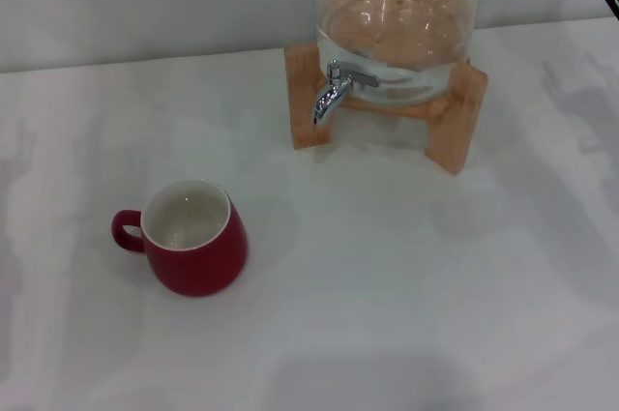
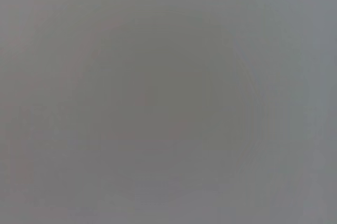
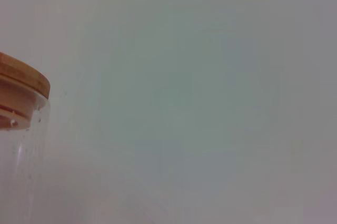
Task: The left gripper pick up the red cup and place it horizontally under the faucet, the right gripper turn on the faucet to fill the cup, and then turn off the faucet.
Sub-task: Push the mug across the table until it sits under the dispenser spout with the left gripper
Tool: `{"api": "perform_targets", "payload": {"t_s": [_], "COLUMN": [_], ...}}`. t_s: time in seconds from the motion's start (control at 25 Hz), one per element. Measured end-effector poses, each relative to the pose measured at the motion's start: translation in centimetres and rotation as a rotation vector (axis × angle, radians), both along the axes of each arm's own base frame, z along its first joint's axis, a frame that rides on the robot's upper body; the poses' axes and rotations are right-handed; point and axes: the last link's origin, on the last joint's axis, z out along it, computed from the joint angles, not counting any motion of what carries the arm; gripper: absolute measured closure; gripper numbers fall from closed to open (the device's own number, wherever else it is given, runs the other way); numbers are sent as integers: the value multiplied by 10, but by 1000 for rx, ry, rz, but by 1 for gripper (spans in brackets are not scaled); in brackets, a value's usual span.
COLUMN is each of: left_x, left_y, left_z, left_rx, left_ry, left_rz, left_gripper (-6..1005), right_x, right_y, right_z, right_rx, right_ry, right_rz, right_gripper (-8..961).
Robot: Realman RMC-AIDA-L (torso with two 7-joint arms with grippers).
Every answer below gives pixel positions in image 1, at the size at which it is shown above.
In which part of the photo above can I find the red ceramic cup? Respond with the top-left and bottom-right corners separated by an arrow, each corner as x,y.
111,179 -> 251,298

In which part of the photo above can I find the chrome faucet tap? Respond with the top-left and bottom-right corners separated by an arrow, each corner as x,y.
309,60 -> 380,126

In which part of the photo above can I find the glass water dispenser jar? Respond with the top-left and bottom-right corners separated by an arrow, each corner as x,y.
313,0 -> 483,107

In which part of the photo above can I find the wooden dispenser stand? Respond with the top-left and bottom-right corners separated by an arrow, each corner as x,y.
283,41 -> 488,176

